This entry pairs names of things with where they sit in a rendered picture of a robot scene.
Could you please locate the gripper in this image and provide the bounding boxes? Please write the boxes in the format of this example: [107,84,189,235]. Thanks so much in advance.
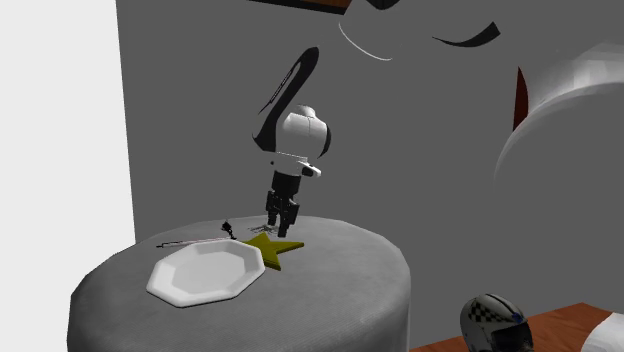
[265,169,302,239]

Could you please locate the yellow star shape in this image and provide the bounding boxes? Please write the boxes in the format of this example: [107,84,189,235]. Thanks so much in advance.
[242,231,306,272]

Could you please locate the round grey ottoman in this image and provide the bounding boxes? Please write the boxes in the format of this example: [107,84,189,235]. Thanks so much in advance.
[67,214,412,352]

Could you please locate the white octagonal plate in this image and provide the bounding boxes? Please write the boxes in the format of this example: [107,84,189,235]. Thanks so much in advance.
[146,238,267,309]

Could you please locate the chequered helmet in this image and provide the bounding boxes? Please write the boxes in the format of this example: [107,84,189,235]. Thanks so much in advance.
[459,293,535,352]

